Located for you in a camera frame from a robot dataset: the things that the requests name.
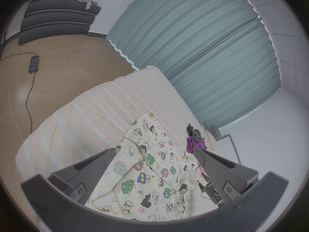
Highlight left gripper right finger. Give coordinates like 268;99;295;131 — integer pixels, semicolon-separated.
194;147;259;203

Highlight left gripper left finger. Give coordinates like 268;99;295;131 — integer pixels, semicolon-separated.
49;148;117;205

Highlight white printed pyjama top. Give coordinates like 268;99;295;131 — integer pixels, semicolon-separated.
86;110;219;220

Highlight bed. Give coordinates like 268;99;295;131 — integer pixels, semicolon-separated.
15;65;242;220

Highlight purple satin garment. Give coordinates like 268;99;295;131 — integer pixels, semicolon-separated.
186;135;207;154

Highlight cream pillow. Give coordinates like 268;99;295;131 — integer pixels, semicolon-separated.
204;130;218;152

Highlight grey bedside table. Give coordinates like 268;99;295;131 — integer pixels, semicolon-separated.
203;123;221;137

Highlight black garment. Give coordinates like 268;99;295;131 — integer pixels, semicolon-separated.
185;123;203;141

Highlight black power adapter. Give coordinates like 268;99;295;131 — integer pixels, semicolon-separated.
28;55;40;73

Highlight blue-green curtain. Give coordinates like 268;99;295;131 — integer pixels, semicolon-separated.
106;0;283;130

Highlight black chest of drawers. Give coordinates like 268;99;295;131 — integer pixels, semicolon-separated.
18;0;102;45

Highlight black cable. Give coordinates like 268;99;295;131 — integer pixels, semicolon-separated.
25;72;37;133
0;53;37;62

